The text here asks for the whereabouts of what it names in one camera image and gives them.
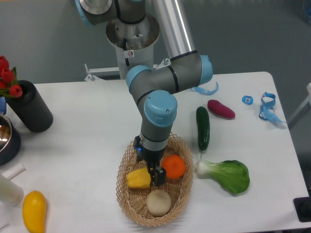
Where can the orange fruit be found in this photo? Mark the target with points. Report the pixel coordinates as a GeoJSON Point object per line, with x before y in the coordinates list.
{"type": "Point", "coordinates": [174, 165]}

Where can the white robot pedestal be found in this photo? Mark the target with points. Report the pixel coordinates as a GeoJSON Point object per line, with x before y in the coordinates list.
{"type": "Point", "coordinates": [134, 45]}

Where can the red tulip bouquet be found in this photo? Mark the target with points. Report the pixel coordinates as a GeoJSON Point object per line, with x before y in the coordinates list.
{"type": "Point", "coordinates": [9, 85]}

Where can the white plastic bottle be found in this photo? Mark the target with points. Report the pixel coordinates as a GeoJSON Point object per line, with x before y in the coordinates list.
{"type": "Point", "coordinates": [10, 193]}

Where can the yellow mango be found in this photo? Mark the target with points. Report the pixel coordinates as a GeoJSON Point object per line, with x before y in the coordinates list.
{"type": "Point", "coordinates": [34, 212]}

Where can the black device at table edge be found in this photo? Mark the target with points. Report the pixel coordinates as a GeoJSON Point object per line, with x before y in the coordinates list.
{"type": "Point", "coordinates": [303, 208]}

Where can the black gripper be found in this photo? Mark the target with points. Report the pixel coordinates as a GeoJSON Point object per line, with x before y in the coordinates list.
{"type": "Point", "coordinates": [151, 152]}

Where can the woven wicker basket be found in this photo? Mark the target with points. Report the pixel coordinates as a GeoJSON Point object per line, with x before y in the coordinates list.
{"type": "Point", "coordinates": [133, 200]}

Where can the yellow bell pepper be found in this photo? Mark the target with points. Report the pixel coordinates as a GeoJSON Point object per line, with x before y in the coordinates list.
{"type": "Point", "coordinates": [139, 178]}

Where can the beige round bun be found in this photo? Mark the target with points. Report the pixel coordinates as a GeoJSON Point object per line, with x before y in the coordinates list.
{"type": "Point", "coordinates": [158, 202]}

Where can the small blue tape roll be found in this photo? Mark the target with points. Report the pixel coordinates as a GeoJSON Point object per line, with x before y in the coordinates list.
{"type": "Point", "coordinates": [248, 100]}

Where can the dark metal bowl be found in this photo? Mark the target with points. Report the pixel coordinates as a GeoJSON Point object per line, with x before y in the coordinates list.
{"type": "Point", "coordinates": [10, 140]}

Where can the magenta sweet potato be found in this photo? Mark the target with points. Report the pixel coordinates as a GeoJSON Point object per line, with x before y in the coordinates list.
{"type": "Point", "coordinates": [220, 110]}

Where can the black cylindrical vase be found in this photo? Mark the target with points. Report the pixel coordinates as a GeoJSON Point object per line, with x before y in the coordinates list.
{"type": "Point", "coordinates": [31, 108]}

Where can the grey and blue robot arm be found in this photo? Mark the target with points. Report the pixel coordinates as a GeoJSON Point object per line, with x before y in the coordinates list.
{"type": "Point", "coordinates": [157, 58]}

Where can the green bok choy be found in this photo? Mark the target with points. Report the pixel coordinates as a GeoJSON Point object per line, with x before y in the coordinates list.
{"type": "Point", "coordinates": [231, 175]}

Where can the dark green cucumber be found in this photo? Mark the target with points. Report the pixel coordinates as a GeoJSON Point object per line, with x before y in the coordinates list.
{"type": "Point", "coordinates": [203, 127]}

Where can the curved blue tape strip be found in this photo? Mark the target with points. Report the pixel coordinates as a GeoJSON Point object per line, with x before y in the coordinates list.
{"type": "Point", "coordinates": [205, 91]}

